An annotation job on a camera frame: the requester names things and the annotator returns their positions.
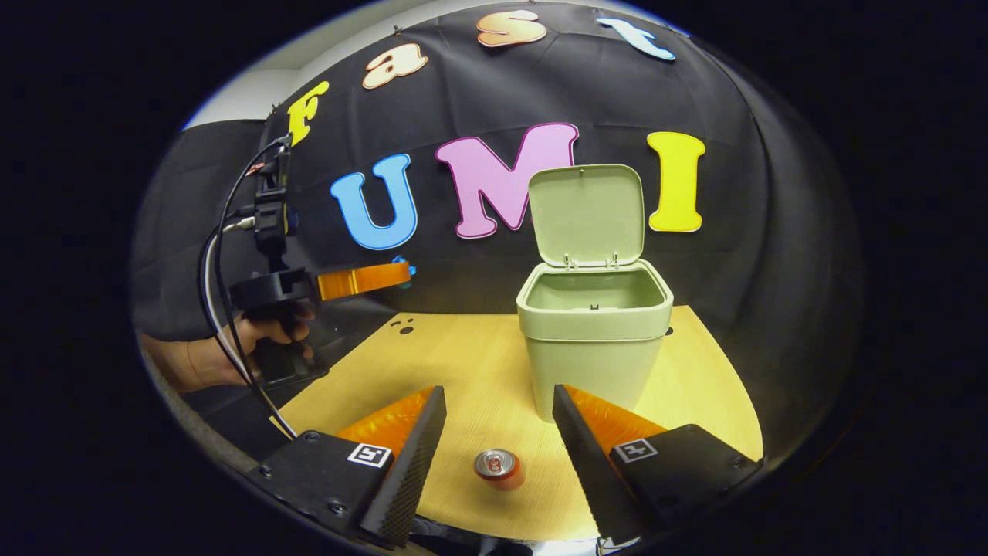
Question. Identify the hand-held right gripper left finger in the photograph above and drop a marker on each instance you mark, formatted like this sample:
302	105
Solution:
409	479

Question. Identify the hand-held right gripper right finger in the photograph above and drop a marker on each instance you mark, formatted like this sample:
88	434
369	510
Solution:
590	471

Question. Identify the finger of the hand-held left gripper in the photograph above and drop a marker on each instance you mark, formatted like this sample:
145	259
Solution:
363	279

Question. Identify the red pop can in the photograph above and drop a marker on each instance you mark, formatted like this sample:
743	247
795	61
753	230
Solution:
499	469

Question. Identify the pale green desktop garbage bin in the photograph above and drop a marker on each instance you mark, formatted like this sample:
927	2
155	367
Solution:
594	355

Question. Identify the wooden desktop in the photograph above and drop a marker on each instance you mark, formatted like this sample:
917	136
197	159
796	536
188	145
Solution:
463	363

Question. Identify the copper backdrop clip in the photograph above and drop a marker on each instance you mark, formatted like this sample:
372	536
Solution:
255	168

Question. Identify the black backdrop cloth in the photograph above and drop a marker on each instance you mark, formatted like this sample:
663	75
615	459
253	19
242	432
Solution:
733	270

